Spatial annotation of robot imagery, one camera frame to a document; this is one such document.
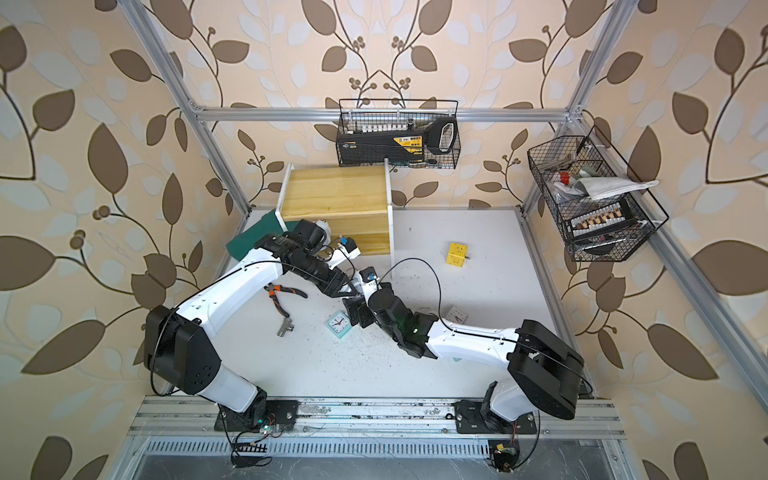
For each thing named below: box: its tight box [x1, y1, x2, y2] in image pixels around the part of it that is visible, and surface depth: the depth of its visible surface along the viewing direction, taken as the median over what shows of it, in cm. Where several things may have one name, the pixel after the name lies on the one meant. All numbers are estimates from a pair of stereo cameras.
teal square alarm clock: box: [326, 311, 353, 339], surface depth 90 cm
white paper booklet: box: [573, 177, 659, 201], surface depth 63 cm
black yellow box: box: [336, 130, 425, 166], surface depth 85 cm
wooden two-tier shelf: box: [275, 158, 394, 278], surface depth 80 cm
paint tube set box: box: [566, 198, 637, 239], surface depth 69 cm
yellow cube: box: [446, 243, 468, 267], surface depth 104 cm
